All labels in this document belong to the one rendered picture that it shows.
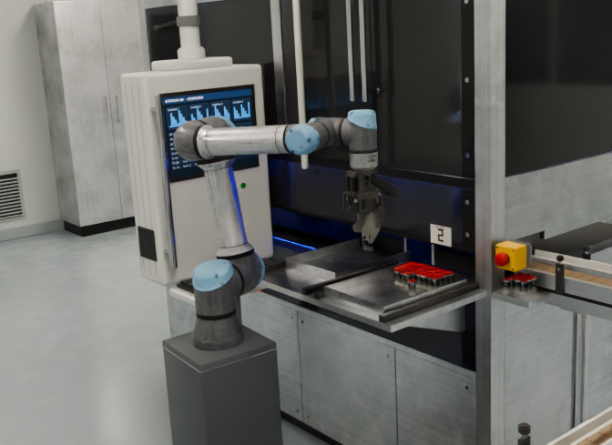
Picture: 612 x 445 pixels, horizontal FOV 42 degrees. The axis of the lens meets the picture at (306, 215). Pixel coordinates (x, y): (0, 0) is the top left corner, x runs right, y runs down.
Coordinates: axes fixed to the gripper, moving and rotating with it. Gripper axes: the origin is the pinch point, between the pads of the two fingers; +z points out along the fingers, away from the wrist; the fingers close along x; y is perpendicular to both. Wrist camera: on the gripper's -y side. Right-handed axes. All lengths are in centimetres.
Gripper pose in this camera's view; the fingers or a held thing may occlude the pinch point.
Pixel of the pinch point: (372, 237)
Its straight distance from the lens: 221.1
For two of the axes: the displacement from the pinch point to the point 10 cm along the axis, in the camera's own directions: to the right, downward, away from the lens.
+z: 0.5, 9.7, 2.3
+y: -7.8, 1.8, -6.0
